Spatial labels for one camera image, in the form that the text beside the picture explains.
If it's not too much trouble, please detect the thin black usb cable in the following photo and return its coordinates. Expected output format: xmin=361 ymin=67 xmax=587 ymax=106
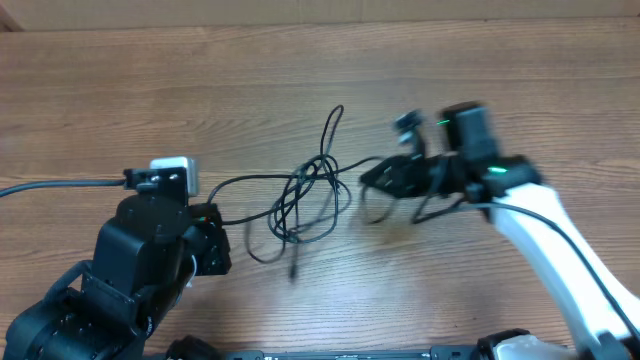
xmin=219 ymin=104 xmax=396 ymax=251

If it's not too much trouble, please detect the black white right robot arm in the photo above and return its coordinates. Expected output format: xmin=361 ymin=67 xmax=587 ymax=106
xmin=360 ymin=102 xmax=639 ymax=359

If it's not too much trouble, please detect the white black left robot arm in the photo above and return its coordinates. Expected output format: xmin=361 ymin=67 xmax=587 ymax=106
xmin=4 ymin=194 xmax=231 ymax=359

